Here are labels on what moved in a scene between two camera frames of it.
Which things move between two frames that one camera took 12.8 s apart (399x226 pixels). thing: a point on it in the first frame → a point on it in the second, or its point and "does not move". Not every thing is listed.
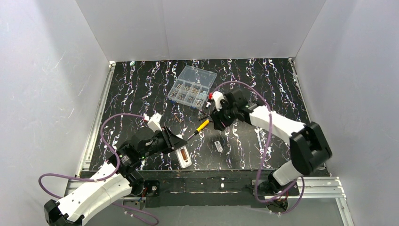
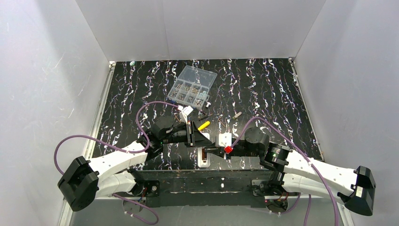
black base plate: (213, 189) does not move
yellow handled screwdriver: (200, 128) does not move
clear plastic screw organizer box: (191, 88) does not move
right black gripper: (220, 117) → (218, 151)
